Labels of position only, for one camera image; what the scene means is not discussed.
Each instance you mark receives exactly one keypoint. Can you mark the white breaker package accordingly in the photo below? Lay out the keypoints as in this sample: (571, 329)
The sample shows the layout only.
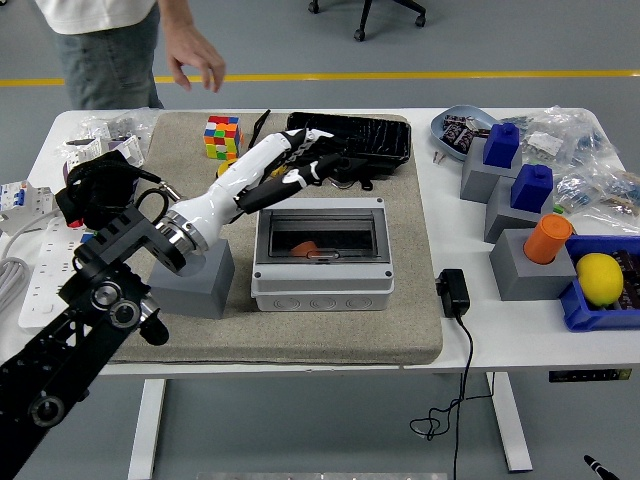
(80, 152)

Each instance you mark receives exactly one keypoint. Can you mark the grey block holder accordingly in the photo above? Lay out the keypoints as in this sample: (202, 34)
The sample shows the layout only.
(525, 282)
(480, 180)
(200, 295)
(502, 215)

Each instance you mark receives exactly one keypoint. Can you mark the black table control panel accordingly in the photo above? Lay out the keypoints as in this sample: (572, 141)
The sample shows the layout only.
(585, 375)

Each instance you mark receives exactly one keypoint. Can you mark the white purple packaged box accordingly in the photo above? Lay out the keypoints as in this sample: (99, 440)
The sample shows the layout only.
(127, 147)

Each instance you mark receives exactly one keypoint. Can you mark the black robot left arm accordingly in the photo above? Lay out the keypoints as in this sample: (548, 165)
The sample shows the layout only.
(100, 240)

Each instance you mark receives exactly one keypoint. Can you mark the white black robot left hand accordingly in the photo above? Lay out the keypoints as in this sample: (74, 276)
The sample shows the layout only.
(225, 195)

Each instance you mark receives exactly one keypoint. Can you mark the white circuit breaker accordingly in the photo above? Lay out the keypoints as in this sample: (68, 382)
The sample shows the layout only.
(20, 197)

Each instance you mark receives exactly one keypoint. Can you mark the blue square block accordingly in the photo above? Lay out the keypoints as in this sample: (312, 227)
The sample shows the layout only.
(532, 190)
(500, 147)

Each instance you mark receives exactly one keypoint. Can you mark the dark snack packet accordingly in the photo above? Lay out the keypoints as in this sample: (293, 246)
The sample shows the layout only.
(460, 119)
(457, 136)

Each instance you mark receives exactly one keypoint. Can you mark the white table leg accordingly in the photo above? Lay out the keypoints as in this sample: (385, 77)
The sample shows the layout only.
(147, 425)
(512, 425)

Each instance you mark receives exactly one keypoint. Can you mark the person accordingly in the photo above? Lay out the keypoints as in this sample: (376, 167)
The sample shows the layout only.
(100, 50)

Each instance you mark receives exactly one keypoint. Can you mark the yellow lemon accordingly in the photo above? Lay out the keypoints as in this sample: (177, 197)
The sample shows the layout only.
(600, 277)

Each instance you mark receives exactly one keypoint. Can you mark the black cloth glove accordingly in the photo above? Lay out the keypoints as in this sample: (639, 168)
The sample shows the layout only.
(67, 202)

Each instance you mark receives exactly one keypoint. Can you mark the blue plastic bin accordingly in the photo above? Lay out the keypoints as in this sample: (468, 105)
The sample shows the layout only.
(580, 312)

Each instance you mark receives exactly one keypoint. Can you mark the person's left hand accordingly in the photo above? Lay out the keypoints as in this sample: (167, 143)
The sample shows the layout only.
(195, 55)

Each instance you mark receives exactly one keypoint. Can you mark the blue-grey shallow bowl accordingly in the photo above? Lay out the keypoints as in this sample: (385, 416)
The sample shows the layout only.
(470, 111)

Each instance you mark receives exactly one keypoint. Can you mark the grey electrical box clear lid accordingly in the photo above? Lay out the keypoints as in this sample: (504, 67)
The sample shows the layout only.
(320, 290)

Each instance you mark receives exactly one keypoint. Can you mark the small metal clip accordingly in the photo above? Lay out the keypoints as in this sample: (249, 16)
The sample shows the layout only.
(439, 157)

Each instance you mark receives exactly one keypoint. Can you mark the clear bag of parts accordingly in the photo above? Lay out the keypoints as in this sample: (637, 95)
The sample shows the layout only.
(575, 135)
(107, 122)
(600, 192)

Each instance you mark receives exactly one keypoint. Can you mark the large colourful puzzle cube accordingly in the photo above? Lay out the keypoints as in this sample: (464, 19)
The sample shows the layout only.
(222, 137)

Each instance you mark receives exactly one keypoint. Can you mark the orange cylinder battery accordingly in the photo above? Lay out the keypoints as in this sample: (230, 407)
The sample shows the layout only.
(545, 240)
(304, 248)

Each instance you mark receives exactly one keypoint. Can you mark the black power adapter plug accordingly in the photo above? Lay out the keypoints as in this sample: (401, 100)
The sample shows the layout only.
(455, 295)

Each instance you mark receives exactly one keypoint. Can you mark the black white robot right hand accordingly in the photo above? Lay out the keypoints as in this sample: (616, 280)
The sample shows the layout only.
(605, 472)

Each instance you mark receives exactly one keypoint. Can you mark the black office chair base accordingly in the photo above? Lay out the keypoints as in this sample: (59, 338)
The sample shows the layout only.
(367, 12)

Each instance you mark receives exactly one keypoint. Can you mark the grey-brown mat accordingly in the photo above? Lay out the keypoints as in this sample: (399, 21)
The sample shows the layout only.
(300, 335)

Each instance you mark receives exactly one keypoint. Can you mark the person's left forearm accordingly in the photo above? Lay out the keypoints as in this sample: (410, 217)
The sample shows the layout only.
(175, 15)

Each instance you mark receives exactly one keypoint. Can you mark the dark packets in bin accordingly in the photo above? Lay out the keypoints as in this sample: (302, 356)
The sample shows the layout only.
(631, 270)

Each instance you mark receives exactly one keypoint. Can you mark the white power strip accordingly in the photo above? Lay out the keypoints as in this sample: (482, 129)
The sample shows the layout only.
(45, 270)

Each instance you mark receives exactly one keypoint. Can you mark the black plastic tray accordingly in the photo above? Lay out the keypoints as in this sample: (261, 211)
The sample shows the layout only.
(380, 140)

